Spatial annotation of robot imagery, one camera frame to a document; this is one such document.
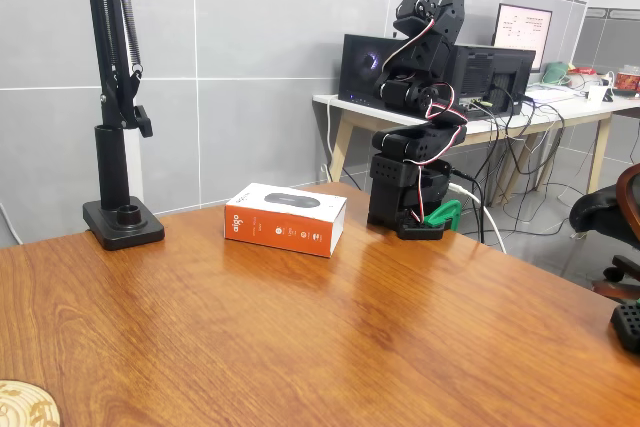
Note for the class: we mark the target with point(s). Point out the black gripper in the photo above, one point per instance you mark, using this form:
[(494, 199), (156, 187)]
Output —
[(446, 8)]

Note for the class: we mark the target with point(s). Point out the white orange mouse box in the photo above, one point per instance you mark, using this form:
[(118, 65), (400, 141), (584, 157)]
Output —
[(280, 232)]

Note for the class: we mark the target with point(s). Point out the black perforated arm base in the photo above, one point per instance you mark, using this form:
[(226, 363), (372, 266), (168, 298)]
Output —
[(627, 324)]

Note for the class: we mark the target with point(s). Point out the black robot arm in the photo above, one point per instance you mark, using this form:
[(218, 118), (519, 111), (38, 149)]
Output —
[(390, 187)]

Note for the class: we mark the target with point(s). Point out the monitor with white screen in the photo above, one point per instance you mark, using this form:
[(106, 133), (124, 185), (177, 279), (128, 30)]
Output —
[(522, 32)]

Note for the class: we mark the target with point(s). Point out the white desk wooden legs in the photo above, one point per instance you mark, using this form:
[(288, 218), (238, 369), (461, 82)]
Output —
[(350, 108)]

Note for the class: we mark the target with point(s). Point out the red tin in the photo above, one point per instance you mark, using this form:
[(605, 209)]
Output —
[(627, 82)]

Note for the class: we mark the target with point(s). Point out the green table clamp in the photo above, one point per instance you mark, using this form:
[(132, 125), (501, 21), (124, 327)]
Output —
[(445, 212)]

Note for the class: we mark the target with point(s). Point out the black office chair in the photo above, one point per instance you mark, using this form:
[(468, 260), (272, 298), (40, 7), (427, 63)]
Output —
[(595, 212)]

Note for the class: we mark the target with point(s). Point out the black stand clamp base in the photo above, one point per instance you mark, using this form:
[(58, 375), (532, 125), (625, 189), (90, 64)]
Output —
[(112, 172)]

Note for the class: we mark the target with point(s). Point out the round wooden coaster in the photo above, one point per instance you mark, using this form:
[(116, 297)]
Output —
[(25, 407)]

